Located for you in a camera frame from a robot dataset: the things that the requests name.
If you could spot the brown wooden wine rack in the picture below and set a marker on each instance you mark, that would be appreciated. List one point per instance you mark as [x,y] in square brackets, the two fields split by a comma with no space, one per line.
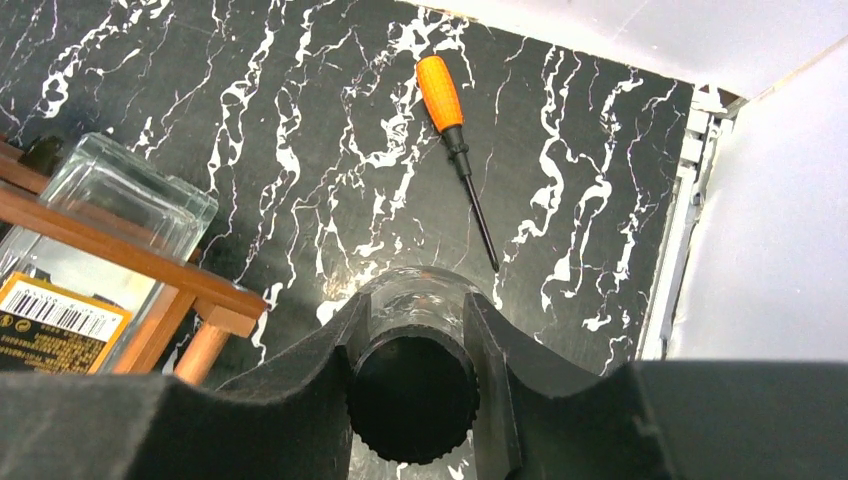
[224,308]

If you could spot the clear square bottle dark cap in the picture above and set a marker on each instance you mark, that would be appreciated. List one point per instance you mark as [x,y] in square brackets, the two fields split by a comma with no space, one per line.
[67,311]

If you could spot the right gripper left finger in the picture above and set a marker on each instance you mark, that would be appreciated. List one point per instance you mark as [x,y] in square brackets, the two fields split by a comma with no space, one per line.
[284,419]

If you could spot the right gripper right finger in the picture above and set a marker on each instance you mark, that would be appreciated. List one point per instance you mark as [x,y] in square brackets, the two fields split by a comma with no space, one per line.
[543,417]

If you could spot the aluminium frame rail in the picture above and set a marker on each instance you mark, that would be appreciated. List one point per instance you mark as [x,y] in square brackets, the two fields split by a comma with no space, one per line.
[709,118]

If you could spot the clear bottle black cap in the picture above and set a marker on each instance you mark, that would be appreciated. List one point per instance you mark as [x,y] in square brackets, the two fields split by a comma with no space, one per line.
[414,392]

